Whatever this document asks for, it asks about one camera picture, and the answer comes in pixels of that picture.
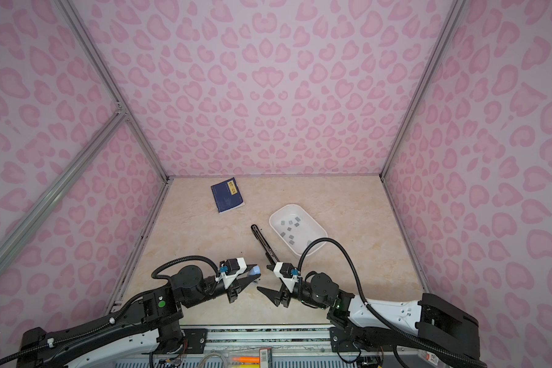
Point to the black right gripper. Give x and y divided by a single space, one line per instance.
277 298

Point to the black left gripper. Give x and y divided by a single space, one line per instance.
242 284

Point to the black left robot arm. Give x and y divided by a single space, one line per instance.
148 323

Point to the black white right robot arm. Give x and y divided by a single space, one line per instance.
430 324

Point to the orange marker pen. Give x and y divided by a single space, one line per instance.
246 360

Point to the white plastic tray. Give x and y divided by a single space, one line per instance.
296 228

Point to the blue book yellow label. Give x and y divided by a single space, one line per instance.
227 195

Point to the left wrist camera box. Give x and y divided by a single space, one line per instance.
229 270

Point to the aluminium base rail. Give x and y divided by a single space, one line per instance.
218 346

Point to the aluminium diagonal frame bar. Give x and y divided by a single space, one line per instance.
17 239

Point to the aluminium frame corner post left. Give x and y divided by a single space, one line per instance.
85 40

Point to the aluminium frame corner post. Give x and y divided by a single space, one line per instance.
453 20
85 40

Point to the aluminium frame corner post right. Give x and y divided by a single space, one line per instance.
453 20

